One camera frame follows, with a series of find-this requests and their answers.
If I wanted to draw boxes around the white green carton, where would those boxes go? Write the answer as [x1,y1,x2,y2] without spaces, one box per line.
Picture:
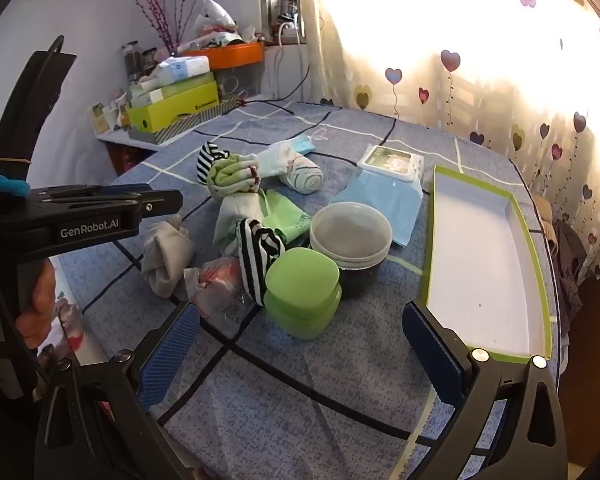
[130,72,216,106]

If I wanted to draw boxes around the white plastic bags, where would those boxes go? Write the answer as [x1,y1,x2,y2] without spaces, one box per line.
[192,0,261,46]

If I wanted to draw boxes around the green square container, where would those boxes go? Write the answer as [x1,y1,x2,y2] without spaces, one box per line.
[263,247,343,340]

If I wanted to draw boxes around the tan cloth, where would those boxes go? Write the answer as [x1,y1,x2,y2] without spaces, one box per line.
[532,195,556,251]

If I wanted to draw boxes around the white blue tissue pack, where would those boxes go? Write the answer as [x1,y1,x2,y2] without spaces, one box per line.
[147,55,211,86]

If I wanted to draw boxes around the blue hair tie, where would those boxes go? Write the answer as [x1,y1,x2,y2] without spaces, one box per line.
[0,170,32,196]

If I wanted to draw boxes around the white cable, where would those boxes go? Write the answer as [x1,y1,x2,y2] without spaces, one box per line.
[274,25,301,96]

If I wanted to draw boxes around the brown cloth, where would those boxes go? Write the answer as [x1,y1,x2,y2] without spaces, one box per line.
[550,220,588,333]

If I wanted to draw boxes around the clear plastic container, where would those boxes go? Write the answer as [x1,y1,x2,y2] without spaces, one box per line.
[215,62,263,98]

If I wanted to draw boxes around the blue face mask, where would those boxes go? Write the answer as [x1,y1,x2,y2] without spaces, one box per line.
[280,135,317,157]

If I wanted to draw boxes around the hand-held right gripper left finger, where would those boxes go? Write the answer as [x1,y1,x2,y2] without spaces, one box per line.
[32,301,203,480]

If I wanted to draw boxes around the grey sock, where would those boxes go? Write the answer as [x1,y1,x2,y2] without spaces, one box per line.
[141,215,195,298]

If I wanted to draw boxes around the dark glass jar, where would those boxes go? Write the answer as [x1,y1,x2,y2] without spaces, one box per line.
[121,41,142,83]

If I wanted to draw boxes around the green rabbit sock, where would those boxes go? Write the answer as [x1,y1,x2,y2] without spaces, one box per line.
[207,152,263,198]

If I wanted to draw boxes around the green-edged white box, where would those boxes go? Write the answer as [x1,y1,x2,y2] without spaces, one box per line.
[419,164,553,366]

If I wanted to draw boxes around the white side shelf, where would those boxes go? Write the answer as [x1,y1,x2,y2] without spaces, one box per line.
[96,127,161,151]

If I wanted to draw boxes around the purple flower branches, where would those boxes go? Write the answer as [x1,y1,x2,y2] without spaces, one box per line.
[122,0,216,56]

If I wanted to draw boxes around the black cable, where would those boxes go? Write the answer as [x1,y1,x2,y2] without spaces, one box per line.
[237,60,311,111]

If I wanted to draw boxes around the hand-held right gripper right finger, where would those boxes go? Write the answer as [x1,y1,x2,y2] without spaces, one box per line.
[401,301,568,480]

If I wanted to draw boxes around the black white striped sock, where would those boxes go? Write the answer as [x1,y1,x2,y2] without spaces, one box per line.
[196,141,232,184]
[236,219,287,307]

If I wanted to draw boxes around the person's left hand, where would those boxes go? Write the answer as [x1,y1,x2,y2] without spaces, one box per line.
[17,260,56,351]

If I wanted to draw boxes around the zigzag patterned tray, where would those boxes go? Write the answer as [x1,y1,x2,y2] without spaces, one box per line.
[127,97,246,147]

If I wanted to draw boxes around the green plastic bag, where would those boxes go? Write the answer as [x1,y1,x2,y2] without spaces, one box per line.
[260,189,313,251]

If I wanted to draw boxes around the orange basket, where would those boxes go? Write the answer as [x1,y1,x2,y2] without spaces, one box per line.
[180,41,265,71]

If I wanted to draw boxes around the pink white sock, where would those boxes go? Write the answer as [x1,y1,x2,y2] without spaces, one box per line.
[182,256,246,318]

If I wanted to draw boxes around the colourful printed cloth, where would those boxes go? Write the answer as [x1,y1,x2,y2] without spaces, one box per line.
[35,255,106,366]

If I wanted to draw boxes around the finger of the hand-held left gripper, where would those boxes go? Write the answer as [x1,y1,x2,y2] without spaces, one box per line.
[45,189,183,221]
[32,184,153,200]

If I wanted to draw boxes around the grey windowsill device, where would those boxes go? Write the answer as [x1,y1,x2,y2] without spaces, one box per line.
[275,0,301,26]

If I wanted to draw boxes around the lime green box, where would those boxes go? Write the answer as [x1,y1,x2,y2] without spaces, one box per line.
[126,81,220,133]

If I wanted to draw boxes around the beige sock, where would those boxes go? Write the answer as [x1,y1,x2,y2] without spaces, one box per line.
[254,142,325,196]

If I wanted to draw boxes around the round clear-lidded plastic container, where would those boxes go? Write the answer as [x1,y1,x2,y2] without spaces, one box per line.
[309,201,393,301]

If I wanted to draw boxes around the heart print curtain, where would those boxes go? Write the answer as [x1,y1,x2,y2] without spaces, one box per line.
[280,0,600,281]

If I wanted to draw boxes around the wet wipes pack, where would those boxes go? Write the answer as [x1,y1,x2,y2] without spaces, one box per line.
[356,144,425,186]

